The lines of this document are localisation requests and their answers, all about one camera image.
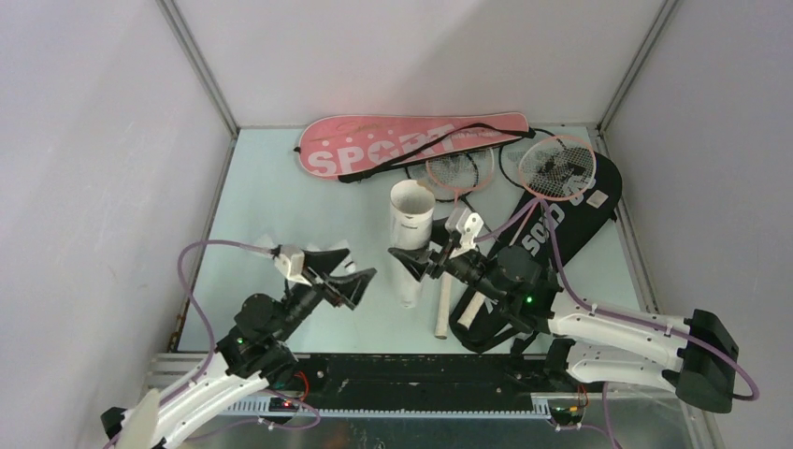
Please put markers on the black racket right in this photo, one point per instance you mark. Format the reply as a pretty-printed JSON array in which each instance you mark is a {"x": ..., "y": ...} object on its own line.
[{"x": 509, "y": 156}]

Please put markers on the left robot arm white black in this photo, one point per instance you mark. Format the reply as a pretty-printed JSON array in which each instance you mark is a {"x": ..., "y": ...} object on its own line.
[{"x": 252, "y": 357}]

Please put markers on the pink SPORT racket bag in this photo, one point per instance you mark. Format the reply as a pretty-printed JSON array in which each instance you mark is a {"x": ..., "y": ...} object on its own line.
[{"x": 351, "y": 148}]

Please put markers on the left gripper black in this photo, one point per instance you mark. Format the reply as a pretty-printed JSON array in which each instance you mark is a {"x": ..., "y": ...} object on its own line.
[{"x": 348, "y": 288}]

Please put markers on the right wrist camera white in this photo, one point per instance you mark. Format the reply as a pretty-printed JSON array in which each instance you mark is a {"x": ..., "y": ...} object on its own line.
[{"x": 463, "y": 225}]

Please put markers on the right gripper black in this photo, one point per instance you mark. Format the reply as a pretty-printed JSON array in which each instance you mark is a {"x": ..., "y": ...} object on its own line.
[{"x": 416, "y": 262}]

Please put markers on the right controller board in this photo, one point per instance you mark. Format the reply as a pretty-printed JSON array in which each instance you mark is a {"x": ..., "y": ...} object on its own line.
[{"x": 571, "y": 416}]

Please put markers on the controller board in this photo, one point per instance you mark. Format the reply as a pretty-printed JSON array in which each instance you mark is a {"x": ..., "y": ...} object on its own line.
[
  {"x": 281, "y": 405},
  {"x": 571, "y": 416}
]

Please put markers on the white shuttlecock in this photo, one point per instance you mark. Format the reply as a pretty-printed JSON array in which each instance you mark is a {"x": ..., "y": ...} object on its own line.
[
  {"x": 348, "y": 265},
  {"x": 264, "y": 245}
]

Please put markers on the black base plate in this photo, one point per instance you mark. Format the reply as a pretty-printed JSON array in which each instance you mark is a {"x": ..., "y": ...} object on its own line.
[{"x": 424, "y": 383}]

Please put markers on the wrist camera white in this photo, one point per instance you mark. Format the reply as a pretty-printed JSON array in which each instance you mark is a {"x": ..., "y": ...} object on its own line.
[
  {"x": 463, "y": 225},
  {"x": 289, "y": 262}
]

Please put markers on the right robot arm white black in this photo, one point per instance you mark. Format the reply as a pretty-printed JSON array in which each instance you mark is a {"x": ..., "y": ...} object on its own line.
[{"x": 694, "y": 357}]

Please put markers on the black racket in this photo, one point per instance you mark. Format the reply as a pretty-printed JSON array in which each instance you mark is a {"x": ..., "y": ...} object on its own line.
[
  {"x": 509, "y": 156},
  {"x": 415, "y": 176}
]

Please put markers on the left controller board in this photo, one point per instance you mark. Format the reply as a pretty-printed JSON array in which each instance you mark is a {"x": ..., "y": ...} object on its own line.
[{"x": 281, "y": 405}]

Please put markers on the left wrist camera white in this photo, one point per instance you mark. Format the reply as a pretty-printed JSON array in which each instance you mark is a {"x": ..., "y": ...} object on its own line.
[{"x": 289, "y": 262}]

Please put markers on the black racket bag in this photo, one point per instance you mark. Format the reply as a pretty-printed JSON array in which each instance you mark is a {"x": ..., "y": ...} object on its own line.
[{"x": 577, "y": 221}]

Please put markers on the black racket left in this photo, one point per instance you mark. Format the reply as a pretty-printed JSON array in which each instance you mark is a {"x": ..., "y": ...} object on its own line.
[{"x": 415, "y": 176}]

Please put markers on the white shuttlecock tube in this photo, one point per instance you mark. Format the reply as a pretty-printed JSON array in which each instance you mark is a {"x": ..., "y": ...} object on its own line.
[{"x": 411, "y": 214}]

